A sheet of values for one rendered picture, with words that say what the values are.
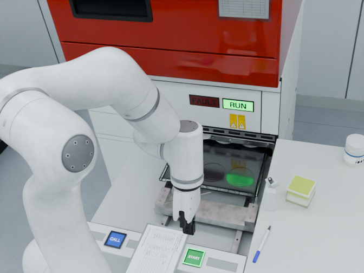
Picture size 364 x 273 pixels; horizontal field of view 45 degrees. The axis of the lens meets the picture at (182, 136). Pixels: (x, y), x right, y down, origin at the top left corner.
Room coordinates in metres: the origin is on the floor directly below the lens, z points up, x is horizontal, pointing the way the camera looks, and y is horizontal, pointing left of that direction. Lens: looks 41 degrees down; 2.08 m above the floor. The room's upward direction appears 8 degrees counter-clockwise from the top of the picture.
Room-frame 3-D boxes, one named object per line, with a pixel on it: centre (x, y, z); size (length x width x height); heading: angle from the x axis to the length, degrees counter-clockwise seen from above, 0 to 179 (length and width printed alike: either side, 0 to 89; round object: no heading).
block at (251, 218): (0.92, -0.20, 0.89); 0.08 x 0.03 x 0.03; 156
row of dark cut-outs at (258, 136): (1.30, -0.15, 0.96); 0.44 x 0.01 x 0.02; 66
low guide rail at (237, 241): (0.98, -0.19, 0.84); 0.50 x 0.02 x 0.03; 156
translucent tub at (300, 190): (0.90, -0.35, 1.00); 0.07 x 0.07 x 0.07; 53
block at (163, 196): (1.05, 0.10, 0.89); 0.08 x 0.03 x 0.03; 156
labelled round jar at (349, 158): (1.04, -0.58, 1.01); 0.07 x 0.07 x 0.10
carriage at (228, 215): (0.98, -0.05, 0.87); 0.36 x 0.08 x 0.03; 66
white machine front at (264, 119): (1.38, 0.01, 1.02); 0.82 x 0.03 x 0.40; 66
